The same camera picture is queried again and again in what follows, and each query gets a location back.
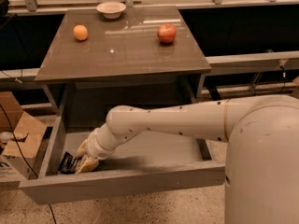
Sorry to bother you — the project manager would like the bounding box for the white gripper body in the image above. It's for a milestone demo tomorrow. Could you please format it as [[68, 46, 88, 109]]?
[[86, 129, 112, 161]]

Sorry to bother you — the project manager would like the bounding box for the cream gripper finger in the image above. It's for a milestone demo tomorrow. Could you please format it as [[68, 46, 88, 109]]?
[[75, 140, 87, 158], [76, 156, 98, 174]]

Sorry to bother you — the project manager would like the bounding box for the black rxbar chocolate wrapper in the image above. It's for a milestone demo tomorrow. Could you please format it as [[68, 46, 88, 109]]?
[[58, 152, 81, 175]]

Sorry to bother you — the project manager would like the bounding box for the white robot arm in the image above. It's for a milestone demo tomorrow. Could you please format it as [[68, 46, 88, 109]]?
[[76, 95, 299, 224]]

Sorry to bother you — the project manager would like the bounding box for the grey open drawer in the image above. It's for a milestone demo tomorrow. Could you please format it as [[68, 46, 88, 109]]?
[[18, 84, 226, 205]]

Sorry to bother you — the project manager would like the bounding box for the grey counter cabinet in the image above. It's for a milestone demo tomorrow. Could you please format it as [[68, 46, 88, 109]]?
[[34, 6, 213, 110]]

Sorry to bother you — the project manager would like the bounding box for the brown cardboard box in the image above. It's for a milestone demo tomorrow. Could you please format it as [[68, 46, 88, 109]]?
[[0, 91, 47, 182]]

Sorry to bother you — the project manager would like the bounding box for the orange fruit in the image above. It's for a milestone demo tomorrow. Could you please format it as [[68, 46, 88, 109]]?
[[73, 25, 88, 41]]

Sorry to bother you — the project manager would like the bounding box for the red apple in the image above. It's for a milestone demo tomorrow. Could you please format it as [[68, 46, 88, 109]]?
[[157, 23, 177, 44]]

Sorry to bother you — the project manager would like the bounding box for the white ceramic bowl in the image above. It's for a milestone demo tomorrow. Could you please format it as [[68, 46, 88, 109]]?
[[96, 2, 126, 19]]

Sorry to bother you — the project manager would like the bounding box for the black floor cable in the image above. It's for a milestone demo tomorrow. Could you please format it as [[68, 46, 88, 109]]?
[[0, 105, 58, 224]]

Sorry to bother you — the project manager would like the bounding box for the grey metal rail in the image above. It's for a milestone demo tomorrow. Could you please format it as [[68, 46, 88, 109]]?
[[206, 50, 299, 76]]

